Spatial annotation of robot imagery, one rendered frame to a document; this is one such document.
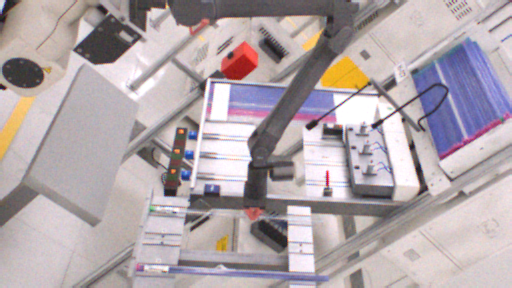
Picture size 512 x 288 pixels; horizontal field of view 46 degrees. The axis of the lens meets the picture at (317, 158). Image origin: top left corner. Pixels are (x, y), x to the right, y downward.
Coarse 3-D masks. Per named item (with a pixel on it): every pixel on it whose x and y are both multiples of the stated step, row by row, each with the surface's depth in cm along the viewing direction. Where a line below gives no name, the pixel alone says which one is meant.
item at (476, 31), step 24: (480, 24) 226; (216, 72) 250; (408, 72) 235; (168, 144) 271; (432, 144) 200; (480, 144) 185; (504, 144) 185; (192, 168) 277; (456, 168) 191; (504, 168) 192; (192, 216) 193; (264, 240) 230
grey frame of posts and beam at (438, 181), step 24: (504, 0) 233; (432, 48) 246; (192, 96) 252; (408, 96) 232; (168, 120) 260; (144, 144) 267; (432, 168) 198; (480, 168) 188; (432, 192) 193; (456, 192) 194; (384, 216) 204; (360, 240) 206; (120, 264) 206
